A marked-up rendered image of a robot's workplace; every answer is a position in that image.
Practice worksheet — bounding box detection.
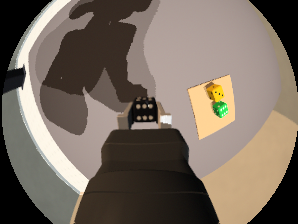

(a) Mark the green die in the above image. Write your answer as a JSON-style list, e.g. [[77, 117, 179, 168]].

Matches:
[[212, 101, 228, 118]]

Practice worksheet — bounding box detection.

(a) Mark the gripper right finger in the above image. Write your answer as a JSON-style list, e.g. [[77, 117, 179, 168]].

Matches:
[[156, 101, 172, 129]]

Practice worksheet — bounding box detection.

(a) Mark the black die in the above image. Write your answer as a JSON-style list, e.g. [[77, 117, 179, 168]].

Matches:
[[133, 97, 156, 123]]

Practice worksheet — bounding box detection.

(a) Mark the peach flat mat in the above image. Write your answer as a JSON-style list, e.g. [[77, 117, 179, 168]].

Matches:
[[187, 75, 235, 140]]

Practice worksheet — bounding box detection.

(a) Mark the yellow die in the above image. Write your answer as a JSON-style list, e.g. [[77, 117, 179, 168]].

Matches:
[[206, 84, 224, 102]]

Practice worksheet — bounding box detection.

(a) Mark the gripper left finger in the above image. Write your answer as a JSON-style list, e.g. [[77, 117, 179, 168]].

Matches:
[[117, 102, 134, 129]]

